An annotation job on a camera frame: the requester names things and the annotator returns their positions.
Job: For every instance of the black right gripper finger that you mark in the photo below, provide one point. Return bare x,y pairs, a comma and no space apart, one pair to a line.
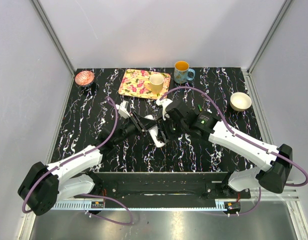
160,124
162,136

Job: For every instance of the blue patterned mug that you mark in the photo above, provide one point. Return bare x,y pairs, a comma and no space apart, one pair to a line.
183,73

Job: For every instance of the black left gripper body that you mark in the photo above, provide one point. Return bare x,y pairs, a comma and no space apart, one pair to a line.
137,121

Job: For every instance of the yellow mug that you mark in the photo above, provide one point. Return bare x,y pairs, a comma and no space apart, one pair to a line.
155,83

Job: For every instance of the floral serving tray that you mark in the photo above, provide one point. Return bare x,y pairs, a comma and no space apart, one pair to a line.
136,83

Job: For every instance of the white remote control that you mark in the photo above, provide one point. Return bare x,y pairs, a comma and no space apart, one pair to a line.
153,134

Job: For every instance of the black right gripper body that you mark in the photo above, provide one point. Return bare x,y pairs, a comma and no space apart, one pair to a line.
172,129

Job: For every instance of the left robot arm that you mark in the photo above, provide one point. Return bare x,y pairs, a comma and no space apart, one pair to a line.
46,184

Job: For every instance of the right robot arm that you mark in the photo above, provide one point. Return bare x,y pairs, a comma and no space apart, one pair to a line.
270,172

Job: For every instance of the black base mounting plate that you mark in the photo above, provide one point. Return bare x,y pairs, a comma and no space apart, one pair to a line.
149,190

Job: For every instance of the pink patterned bowl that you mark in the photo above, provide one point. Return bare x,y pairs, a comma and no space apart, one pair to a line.
84,78

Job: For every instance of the cream bowl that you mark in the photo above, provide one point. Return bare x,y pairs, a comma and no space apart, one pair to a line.
240,101

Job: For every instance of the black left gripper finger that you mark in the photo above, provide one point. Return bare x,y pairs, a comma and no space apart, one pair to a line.
149,126
148,120

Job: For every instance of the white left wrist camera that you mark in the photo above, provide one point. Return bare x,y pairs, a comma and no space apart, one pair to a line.
122,110

